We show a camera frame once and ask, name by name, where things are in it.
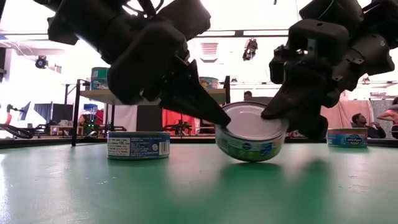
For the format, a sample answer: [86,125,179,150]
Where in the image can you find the wide silver ventilation duct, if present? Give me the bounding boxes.
[198,42,220,63]

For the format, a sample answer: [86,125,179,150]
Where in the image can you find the wooden shelf with black legs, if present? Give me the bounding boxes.
[70,75,231,147]

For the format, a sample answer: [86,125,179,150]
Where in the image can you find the white panel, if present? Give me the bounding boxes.
[111,104,138,133]

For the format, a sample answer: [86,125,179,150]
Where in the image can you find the teal chunk light tuna can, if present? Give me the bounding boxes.
[90,67,109,82]

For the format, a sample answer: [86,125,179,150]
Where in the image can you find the gold lid teal label can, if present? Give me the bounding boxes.
[326,128,368,149]

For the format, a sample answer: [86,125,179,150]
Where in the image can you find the green nutrition label can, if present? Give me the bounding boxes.
[215,101,290,163]

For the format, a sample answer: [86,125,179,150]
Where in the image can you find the orange red cloth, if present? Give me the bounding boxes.
[161,108,200,136]

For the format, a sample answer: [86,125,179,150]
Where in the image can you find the light blue cartoon label can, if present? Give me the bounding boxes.
[198,76,220,90]

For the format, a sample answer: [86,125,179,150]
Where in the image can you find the white LED light bar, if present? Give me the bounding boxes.
[244,29,289,35]
[201,30,236,37]

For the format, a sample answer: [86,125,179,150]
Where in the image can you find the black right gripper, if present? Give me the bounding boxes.
[261,19,396,141]

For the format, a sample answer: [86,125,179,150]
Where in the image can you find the tilted dark monitor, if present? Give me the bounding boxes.
[17,101,32,123]

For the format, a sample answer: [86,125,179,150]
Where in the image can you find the blue barcode tuna can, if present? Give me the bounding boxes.
[106,131,171,161]

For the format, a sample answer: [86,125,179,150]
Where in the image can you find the black metal table frame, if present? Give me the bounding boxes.
[0,135,398,149]

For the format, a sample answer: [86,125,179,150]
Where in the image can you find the black panel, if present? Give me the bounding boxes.
[136,105,163,133]

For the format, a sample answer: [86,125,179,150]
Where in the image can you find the pink hanging cloth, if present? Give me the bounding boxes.
[320,99,374,129]

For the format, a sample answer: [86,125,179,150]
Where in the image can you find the black ceiling spotlight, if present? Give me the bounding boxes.
[241,39,259,62]
[34,55,49,70]

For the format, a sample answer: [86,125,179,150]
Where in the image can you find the grey hanging cloth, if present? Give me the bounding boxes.
[371,99,397,118]

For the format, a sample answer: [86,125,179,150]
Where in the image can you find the dark blue partition panel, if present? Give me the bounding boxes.
[33,103,75,128]

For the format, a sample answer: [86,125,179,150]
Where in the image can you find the green table mat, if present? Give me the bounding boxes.
[0,141,398,224]

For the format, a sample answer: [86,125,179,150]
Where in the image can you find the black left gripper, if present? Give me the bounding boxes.
[107,0,233,128]

